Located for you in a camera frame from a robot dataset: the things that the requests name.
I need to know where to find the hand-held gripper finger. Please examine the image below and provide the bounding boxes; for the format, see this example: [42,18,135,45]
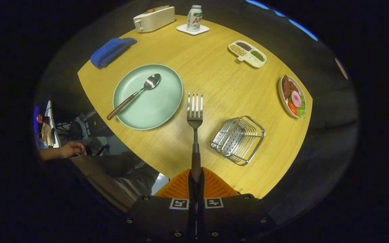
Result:
[125,168,197,243]
[196,167,279,243]

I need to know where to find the wooden-handled metal fork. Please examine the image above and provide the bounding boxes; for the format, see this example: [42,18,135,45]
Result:
[187,92,204,183]

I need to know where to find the wooden-handled metal spoon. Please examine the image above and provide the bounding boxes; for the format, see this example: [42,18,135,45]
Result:
[106,73,161,121]

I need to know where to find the person's grey trousers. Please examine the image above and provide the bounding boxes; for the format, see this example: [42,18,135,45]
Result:
[70,151,161,213]

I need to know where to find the pale green plate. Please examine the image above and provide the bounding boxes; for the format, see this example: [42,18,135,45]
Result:
[112,64,184,131]

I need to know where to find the plate of meat and vegetables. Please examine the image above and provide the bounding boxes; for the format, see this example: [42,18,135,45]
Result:
[278,75,306,119]

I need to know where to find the white divided condiment dish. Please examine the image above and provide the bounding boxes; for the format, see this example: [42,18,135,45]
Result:
[228,40,267,68]

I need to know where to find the white side table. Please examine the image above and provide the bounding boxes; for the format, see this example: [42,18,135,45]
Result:
[44,100,61,149]

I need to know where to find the blue folded cloth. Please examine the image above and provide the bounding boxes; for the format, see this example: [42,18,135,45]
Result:
[90,37,137,69]

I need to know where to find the white square coaster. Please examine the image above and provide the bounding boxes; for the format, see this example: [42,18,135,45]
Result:
[176,24,210,35]

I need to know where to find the small white drink bottle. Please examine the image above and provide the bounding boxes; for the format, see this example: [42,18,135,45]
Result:
[186,5,203,32]

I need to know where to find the white toaster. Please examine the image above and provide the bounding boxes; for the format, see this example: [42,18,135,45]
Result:
[133,6,176,33]

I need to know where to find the metal wire rack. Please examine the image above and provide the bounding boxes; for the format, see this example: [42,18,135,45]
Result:
[210,115,266,166]

